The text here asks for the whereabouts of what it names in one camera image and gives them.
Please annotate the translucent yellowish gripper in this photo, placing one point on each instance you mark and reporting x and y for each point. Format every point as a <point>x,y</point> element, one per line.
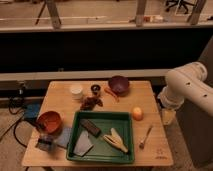
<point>168,116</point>

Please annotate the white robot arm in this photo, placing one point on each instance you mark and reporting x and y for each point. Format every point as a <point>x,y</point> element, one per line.
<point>185,82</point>

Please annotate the small black cup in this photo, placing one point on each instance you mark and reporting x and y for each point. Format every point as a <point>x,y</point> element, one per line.
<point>95,89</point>

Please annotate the white paper cup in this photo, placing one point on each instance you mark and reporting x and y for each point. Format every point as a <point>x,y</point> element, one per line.
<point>76,91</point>

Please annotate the orange fruit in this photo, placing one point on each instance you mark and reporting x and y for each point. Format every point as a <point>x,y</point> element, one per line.
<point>137,113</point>

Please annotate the metal fork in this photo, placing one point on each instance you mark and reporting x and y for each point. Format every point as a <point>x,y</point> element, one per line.
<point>143,141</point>

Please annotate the purple bowl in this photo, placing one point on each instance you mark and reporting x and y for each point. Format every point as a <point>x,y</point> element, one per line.
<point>118,84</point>

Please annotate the orange carrot toy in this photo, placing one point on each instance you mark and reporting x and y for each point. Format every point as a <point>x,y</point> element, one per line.
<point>109,91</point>

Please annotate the green plastic tray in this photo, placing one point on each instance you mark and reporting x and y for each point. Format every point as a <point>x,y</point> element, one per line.
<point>101,150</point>

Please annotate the brown crumpled object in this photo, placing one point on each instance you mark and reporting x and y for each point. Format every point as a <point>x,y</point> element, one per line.
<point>90,102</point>

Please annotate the dark brown block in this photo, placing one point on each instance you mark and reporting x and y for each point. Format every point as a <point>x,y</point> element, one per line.
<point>90,127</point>

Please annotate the grey cloth piece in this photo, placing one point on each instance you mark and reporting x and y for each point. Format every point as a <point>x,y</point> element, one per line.
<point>83,144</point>

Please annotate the blue sponge cloth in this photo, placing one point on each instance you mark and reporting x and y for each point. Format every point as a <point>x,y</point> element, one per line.
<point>63,139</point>

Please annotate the office chair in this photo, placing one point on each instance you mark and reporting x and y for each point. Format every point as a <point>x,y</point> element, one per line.
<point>179,3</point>

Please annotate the orange bowl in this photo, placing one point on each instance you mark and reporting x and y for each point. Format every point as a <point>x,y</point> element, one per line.
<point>50,122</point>

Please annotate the blue object on floor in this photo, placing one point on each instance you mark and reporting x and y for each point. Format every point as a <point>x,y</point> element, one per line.
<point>32,110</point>

